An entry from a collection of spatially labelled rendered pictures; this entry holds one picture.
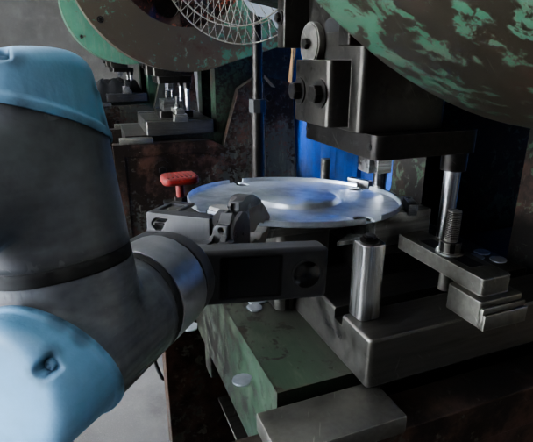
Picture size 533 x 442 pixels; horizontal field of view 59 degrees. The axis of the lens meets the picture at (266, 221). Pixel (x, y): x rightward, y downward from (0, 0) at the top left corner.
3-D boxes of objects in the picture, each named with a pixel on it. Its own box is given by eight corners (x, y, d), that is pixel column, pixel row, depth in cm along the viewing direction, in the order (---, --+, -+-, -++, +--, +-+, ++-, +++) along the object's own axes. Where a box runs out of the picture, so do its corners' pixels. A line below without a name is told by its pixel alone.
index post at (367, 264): (359, 323, 51) (365, 241, 48) (345, 310, 54) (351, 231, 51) (381, 317, 52) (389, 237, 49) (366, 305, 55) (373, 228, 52)
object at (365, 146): (373, 181, 57) (376, 136, 56) (302, 152, 75) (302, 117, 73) (476, 170, 63) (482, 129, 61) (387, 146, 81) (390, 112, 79)
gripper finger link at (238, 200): (248, 185, 50) (216, 203, 42) (262, 187, 49) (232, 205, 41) (247, 228, 51) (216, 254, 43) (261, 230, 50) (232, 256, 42)
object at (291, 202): (445, 207, 63) (446, 202, 63) (275, 245, 46) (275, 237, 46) (302, 176, 85) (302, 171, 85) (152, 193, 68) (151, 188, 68)
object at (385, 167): (372, 174, 66) (373, 148, 65) (353, 167, 70) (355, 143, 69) (391, 173, 67) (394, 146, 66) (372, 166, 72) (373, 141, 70)
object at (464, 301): (482, 331, 50) (498, 240, 46) (388, 268, 65) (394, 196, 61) (524, 320, 52) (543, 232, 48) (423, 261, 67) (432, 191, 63)
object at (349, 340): (365, 389, 50) (370, 341, 48) (235, 242, 90) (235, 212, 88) (567, 332, 60) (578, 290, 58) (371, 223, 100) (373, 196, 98)
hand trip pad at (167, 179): (166, 217, 91) (163, 179, 88) (160, 209, 96) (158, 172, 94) (202, 213, 93) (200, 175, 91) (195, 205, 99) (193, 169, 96)
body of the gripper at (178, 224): (176, 196, 47) (103, 225, 36) (258, 203, 45) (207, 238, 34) (178, 267, 49) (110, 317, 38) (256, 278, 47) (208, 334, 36)
